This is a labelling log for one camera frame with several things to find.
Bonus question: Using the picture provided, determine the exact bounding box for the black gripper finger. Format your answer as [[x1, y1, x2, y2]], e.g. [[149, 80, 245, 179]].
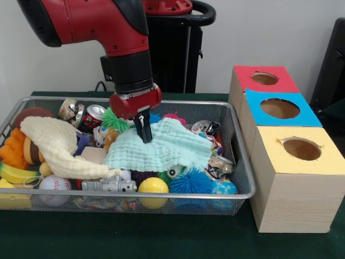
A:
[[141, 110, 155, 144], [133, 113, 148, 143]]

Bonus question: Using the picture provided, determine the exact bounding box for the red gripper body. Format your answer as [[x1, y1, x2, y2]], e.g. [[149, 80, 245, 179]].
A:
[[109, 83, 163, 120]]

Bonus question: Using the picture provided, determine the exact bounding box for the mint green cloth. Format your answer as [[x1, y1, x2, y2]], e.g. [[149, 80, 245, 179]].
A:
[[102, 118, 214, 173]]

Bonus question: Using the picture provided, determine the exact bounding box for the pale yellow cloth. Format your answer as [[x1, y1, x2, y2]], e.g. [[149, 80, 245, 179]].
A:
[[20, 116, 123, 180]]

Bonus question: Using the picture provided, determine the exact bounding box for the clear mesh bin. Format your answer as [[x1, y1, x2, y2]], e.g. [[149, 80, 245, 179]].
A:
[[0, 96, 257, 216]]

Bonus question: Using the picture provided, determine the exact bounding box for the wooden box with three holes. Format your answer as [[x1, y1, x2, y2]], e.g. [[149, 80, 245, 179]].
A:
[[228, 65, 345, 234]]

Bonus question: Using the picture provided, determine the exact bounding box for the green fuzzy toy with eyes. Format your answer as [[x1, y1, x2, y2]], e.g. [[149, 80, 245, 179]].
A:
[[101, 107, 131, 133]]

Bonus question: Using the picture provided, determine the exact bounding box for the pink fuzzy toy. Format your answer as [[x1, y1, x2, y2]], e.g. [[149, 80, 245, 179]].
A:
[[163, 112, 187, 127]]

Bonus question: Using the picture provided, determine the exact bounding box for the orange plush toy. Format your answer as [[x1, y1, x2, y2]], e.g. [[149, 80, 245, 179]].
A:
[[103, 131, 121, 152]]

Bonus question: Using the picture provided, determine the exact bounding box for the red soda can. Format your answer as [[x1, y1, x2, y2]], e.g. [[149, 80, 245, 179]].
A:
[[82, 104, 106, 131]]

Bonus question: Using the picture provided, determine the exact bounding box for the purple fuzzy toy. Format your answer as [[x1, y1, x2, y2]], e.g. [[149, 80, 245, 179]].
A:
[[131, 171, 158, 187]]

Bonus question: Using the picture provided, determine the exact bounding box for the small wooden block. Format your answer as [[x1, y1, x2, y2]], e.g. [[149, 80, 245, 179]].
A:
[[81, 147, 108, 165]]

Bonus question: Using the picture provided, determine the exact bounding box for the small green spiky toy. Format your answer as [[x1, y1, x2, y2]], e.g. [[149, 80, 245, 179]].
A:
[[157, 166, 188, 185]]

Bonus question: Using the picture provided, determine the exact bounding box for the purple block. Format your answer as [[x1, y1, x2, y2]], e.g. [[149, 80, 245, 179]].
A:
[[75, 132, 92, 156]]

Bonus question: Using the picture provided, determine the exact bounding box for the yellow ball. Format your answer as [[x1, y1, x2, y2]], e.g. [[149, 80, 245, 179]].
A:
[[137, 177, 169, 210]]

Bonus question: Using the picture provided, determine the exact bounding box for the silver and black can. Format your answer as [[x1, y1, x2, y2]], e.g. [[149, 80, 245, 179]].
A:
[[191, 120, 222, 138]]

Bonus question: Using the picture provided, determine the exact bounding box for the crushed silver can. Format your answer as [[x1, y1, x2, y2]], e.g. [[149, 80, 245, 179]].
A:
[[58, 98, 86, 129], [207, 154, 234, 180]]

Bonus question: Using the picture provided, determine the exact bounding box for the silver robot toy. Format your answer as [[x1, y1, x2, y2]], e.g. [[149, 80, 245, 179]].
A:
[[81, 176, 137, 193]]

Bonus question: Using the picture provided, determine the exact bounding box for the blue spiky ball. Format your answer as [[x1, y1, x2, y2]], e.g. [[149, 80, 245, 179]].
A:
[[168, 170, 214, 196]]

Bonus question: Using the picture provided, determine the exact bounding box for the blue globe ball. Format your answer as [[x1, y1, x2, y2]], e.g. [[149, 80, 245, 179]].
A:
[[210, 179, 238, 211]]

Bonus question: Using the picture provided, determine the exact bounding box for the brown toy football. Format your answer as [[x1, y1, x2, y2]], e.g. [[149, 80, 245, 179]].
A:
[[13, 107, 54, 129]]

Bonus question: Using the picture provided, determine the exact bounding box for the white baseball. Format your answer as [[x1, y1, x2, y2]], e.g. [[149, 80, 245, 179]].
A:
[[38, 175, 72, 207]]

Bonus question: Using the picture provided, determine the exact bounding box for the toy hamburger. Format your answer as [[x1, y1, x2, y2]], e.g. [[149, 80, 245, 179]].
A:
[[23, 137, 46, 166]]

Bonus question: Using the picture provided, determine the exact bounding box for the yellow toy banana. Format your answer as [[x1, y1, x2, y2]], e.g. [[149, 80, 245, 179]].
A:
[[0, 161, 41, 185]]

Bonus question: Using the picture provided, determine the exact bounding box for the yellow block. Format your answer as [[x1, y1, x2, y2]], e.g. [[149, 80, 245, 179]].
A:
[[0, 179, 33, 211]]

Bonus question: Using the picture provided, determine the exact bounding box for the black chair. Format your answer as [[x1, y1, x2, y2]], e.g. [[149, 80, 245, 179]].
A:
[[310, 18, 345, 135]]

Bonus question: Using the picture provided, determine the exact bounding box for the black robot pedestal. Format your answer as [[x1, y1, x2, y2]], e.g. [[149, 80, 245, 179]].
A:
[[141, 0, 217, 93]]

